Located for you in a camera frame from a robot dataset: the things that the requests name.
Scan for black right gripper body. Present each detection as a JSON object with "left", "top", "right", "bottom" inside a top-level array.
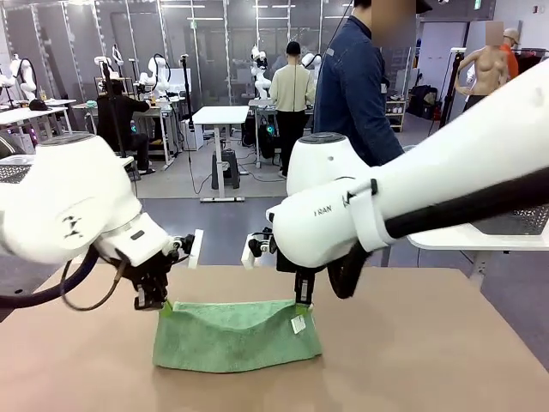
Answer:
[{"left": 275, "top": 246, "right": 329, "bottom": 276}]

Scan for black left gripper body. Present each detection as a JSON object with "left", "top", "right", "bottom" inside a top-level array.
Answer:
[{"left": 119, "top": 246, "right": 184, "bottom": 301}]

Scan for green terry towel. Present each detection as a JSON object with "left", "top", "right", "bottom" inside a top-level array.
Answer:
[{"left": 152, "top": 299, "right": 323, "bottom": 373}]

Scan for man's right forearm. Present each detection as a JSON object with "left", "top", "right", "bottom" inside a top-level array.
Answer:
[{"left": 364, "top": 115, "right": 407, "bottom": 167}]

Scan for light grey mesh basket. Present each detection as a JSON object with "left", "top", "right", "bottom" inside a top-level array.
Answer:
[{"left": 0, "top": 164, "right": 33, "bottom": 185}]

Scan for grey plastic stool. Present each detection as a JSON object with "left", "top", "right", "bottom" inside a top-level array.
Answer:
[{"left": 210, "top": 148, "right": 241, "bottom": 191}]

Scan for large white table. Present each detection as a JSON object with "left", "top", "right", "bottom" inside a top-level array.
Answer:
[
  {"left": 405, "top": 201, "right": 549, "bottom": 285},
  {"left": 112, "top": 154, "right": 136, "bottom": 173}
]

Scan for computer with coloured lights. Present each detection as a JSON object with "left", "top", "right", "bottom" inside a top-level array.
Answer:
[{"left": 256, "top": 122, "right": 282, "bottom": 161}]

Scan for white work desk with equipment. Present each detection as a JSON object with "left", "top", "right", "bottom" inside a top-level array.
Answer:
[{"left": 71, "top": 94, "right": 184, "bottom": 169}]

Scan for seated person in black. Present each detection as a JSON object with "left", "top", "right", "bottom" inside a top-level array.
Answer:
[{"left": 95, "top": 79, "right": 157, "bottom": 176}]

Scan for small white desk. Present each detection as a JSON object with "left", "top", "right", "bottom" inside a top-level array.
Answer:
[{"left": 191, "top": 105, "right": 250, "bottom": 203}]

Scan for clear plastic container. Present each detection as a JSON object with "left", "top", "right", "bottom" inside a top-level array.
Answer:
[{"left": 0, "top": 153, "right": 39, "bottom": 167}]

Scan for person in cream shirt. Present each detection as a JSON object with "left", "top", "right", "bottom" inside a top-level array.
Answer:
[{"left": 268, "top": 41, "right": 317, "bottom": 179}]

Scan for black office chair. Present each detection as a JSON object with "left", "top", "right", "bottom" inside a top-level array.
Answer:
[{"left": 0, "top": 135, "right": 26, "bottom": 161}]

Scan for man in denim jacket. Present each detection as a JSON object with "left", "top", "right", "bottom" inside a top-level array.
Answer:
[{"left": 312, "top": 0, "right": 407, "bottom": 168}]

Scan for white shoe shelf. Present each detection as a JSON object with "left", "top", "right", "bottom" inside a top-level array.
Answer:
[{"left": 381, "top": 98, "right": 407, "bottom": 133}]

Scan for white lab desk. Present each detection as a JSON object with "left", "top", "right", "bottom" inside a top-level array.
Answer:
[{"left": 0, "top": 99, "right": 79, "bottom": 155}]

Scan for black bags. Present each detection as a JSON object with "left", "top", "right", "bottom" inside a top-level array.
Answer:
[{"left": 407, "top": 84, "right": 443, "bottom": 120}]

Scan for black light stand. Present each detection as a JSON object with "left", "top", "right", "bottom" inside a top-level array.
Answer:
[{"left": 437, "top": 46, "right": 468, "bottom": 130}]

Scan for beige mannequin with black trousers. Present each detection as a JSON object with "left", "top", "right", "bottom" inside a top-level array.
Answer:
[{"left": 454, "top": 23, "right": 511, "bottom": 113}]

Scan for mannequin with orange shirt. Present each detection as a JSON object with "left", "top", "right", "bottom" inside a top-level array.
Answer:
[{"left": 499, "top": 27, "right": 522, "bottom": 81}]

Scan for clothes rack with dark clothes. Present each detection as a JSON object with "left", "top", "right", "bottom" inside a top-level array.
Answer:
[{"left": 513, "top": 47, "right": 549, "bottom": 72}]

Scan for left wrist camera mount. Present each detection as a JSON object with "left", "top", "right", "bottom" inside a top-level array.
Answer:
[{"left": 172, "top": 229, "right": 205, "bottom": 270}]

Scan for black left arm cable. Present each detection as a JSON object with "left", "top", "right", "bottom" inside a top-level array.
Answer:
[{"left": 0, "top": 246, "right": 130, "bottom": 311}]

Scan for black hanging tether cable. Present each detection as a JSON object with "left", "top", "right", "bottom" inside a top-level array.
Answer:
[{"left": 326, "top": 0, "right": 358, "bottom": 55}]

